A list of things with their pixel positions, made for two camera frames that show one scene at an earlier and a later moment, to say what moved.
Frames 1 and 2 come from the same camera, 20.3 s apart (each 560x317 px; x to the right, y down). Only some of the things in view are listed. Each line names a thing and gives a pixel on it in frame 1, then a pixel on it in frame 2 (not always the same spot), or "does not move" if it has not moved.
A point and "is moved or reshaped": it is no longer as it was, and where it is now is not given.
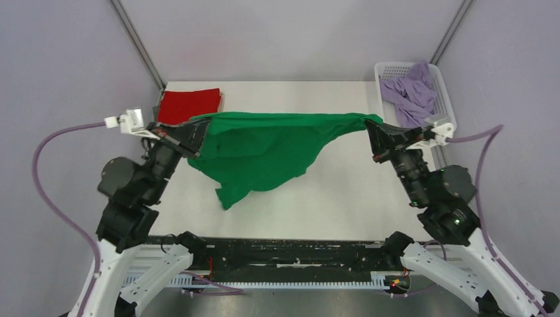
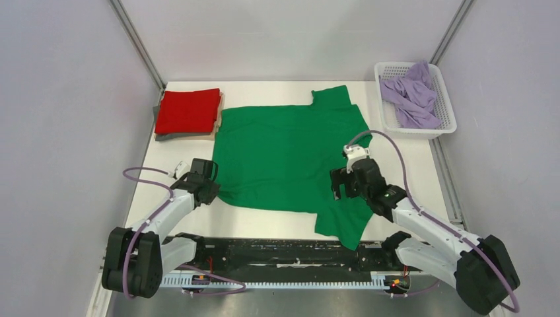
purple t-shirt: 412,96 does not move
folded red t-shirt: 177,107 does not move
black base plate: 213,255 does not move
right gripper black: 384,139 → 340,176
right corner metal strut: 451,32 does not move
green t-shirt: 247,152 is moved or reshaped
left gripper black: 188,137 → 214,191
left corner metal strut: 129,27 does not move
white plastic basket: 443,109 does not move
